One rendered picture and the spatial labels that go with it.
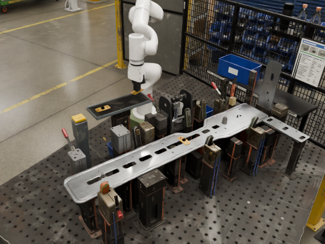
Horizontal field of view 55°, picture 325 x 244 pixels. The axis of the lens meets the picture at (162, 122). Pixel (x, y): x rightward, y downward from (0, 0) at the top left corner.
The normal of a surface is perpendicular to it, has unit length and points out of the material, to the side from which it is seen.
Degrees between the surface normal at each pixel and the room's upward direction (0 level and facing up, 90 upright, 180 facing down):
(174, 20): 90
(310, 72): 90
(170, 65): 89
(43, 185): 0
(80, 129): 90
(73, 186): 0
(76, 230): 0
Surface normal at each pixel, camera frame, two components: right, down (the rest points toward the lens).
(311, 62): -0.80, 0.31
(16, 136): 0.04, -0.83
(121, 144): 0.60, 0.46
